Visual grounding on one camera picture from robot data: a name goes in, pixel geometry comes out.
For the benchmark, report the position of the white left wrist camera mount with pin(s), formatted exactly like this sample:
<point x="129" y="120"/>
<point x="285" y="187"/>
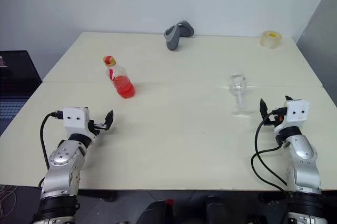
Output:
<point x="76" y="124"/>

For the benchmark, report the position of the dark open laptop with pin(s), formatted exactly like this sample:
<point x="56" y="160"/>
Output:
<point x="15" y="82"/>

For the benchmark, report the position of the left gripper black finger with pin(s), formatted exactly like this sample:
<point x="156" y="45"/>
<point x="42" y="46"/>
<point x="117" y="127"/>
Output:
<point x="109" y="118"/>

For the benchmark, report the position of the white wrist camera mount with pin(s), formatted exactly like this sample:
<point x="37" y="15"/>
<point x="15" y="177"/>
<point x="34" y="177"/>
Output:
<point x="296" y="116"/>
<point x="76" y="124"/>

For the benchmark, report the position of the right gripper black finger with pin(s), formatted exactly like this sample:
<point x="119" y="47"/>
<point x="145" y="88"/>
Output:
<point x="264" y="109"/>
<point x="288" y="98"/>

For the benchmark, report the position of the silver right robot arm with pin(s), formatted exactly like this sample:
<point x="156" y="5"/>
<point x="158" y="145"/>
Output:
<point x="302" y="161"/>

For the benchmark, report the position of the clear wine glass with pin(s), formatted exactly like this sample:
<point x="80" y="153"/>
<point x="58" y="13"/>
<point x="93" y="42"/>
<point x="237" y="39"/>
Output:
<point x="238" y="84"/>

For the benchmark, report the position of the dark rounded shape with red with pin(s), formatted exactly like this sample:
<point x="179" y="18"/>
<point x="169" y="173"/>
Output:
<point x="155" y="212"/>

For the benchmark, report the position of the plastic bottle with red liquid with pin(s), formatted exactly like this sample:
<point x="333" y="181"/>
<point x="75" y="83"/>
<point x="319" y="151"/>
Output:
<point x="122" y="84"/>

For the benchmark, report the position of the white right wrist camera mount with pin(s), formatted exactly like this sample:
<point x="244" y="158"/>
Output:
<point x="296" y="116"/>

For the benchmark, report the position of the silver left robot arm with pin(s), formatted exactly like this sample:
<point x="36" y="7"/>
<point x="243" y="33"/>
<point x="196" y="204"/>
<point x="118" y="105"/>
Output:
<point x="63" y="161"/>

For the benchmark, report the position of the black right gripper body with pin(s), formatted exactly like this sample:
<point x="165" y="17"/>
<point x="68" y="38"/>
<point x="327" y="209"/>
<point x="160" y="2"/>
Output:
<point x="273" y="118"/>

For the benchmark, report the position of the clear tape roll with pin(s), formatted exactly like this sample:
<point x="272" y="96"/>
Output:
<point x="270" y="40"/>

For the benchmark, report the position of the grey partition panel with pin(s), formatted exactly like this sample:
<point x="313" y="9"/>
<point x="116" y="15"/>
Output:
<point x="322" y="29"/>

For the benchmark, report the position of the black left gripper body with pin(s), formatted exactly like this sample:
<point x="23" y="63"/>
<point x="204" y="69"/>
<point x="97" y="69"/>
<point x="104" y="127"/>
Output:
<point x="100" y="126"/>

